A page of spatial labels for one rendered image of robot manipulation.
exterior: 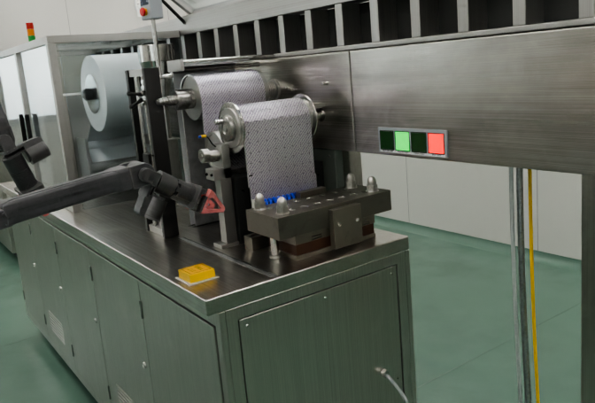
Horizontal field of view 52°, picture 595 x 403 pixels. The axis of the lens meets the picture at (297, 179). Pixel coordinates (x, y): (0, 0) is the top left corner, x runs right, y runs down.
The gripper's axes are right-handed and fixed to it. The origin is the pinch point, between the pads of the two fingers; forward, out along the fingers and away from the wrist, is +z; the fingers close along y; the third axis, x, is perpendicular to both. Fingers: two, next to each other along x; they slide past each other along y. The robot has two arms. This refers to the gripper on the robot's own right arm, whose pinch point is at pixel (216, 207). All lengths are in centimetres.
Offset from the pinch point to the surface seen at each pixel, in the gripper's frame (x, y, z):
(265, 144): 22.0, 0.0, 6.7
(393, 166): 103, -218, 261
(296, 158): 22.7, 0.0, 18.6
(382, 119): 40, 21, 26
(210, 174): 8.3, -8.5, -1.3
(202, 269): -16.6, 11.8, -3.5
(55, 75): 28, -102, -31
